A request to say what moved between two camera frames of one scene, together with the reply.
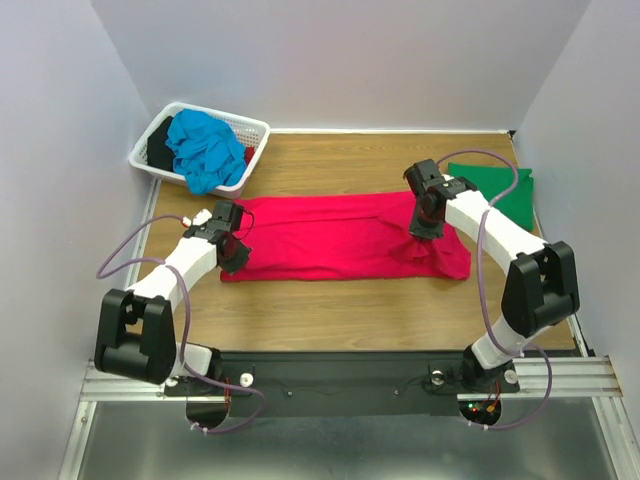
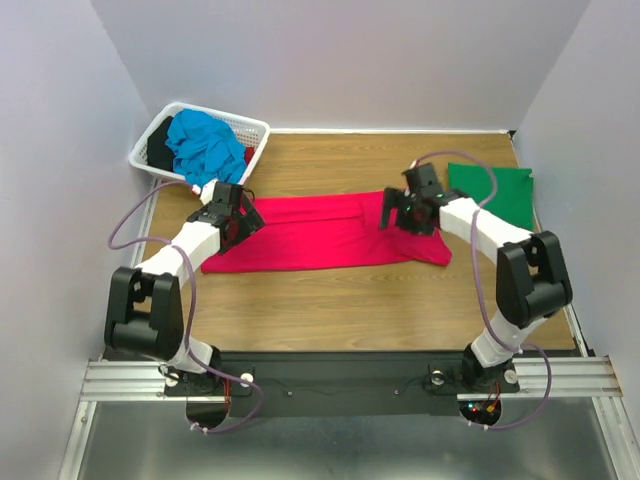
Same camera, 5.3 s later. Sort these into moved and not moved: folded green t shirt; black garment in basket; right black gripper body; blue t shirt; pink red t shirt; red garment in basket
Moved: pink red t shirt; right black gripper body
Not moved: black garment in basket; folded green t shirt; blue t shirt; red garment in basket
